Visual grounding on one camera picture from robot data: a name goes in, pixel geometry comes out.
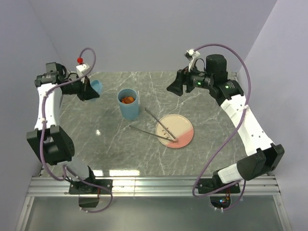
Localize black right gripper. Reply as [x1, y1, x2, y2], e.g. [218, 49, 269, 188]
[166, 61, 213, 96]

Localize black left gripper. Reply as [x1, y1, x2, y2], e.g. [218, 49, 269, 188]
[62, 74, 100, 101]

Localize light blue round lid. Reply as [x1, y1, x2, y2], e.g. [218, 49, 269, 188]
[90, 80, 103, 95]

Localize light blue cylindrical container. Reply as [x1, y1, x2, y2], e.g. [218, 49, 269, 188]
[117, 89, 139, 120]

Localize steel serving tongs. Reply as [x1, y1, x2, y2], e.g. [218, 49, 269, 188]
[129, 107, 178, 143]

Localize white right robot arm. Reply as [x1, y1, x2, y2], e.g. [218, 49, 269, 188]
[167, 51, 284, 193]

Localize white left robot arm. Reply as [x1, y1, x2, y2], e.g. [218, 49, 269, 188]
[26, 62, 103, 194]

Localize pink round plate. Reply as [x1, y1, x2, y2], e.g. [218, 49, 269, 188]
[158, 114, 194, 149]

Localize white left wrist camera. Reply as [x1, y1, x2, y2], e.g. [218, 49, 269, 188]
[76, 57, 90, 77]

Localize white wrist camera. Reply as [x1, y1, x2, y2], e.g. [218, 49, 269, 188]
[184, 49, 200, 72]
[76, 57, 90, 77]

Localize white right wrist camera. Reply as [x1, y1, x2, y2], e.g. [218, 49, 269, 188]
[184, 49, 200, 72]

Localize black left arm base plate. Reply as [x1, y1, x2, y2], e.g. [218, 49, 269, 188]
[68, 179, 113, 195]

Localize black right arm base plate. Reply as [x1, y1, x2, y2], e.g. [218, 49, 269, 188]
[196, 178, 241, 194]

